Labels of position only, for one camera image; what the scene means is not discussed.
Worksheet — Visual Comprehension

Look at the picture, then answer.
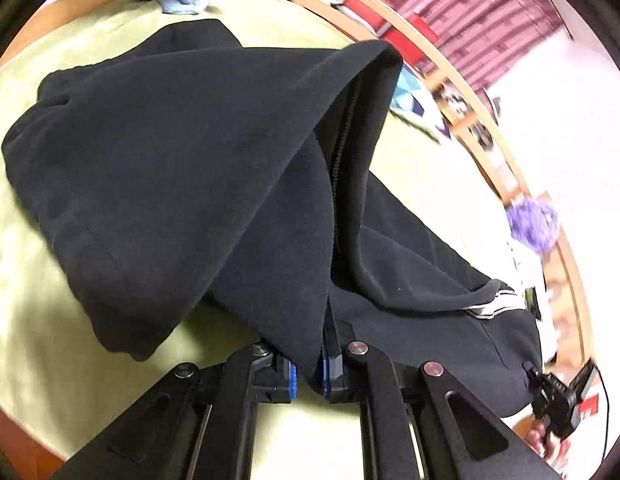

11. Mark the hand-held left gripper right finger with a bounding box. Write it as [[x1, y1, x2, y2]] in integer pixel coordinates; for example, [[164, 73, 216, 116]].
[[320, 304, 564, 480]]

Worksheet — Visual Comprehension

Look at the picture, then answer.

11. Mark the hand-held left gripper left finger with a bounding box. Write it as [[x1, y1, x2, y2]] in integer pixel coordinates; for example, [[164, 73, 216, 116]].
[[49, 343, 297, 480]]

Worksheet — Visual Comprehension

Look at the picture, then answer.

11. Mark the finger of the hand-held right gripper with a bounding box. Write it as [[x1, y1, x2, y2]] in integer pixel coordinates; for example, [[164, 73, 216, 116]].
[[522, 361, 547, 394]]

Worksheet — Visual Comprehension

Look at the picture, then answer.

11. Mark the black zip jacket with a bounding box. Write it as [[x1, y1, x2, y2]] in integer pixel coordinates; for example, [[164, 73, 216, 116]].
[[1, 19, 544, 417]]

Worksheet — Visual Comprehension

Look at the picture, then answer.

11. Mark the person's right hand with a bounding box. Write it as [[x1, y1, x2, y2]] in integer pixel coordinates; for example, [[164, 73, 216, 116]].
[[527, 419, 562, 462]]

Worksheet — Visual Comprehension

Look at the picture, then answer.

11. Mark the purple fluffy toy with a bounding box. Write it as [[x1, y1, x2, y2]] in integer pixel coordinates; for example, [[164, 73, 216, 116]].
[[506, 197, 562, 255]]

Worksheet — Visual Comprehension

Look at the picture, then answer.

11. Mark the green bed sheet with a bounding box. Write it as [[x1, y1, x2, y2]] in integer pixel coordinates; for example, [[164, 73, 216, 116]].
[[0, 0, 547, 480]]

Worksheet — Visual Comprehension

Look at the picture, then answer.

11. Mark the blue patterned cushion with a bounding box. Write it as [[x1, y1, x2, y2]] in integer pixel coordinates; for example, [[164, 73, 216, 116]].
[[389, 67, 427, 117]]

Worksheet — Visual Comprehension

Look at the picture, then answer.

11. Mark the maroon curtain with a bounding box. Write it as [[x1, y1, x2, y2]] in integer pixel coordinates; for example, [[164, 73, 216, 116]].
[[328, 0, 567, 92]]

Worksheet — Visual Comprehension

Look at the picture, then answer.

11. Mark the black cable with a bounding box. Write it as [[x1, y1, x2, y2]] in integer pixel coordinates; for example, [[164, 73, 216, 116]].
[[597, 366, 613, 466]]

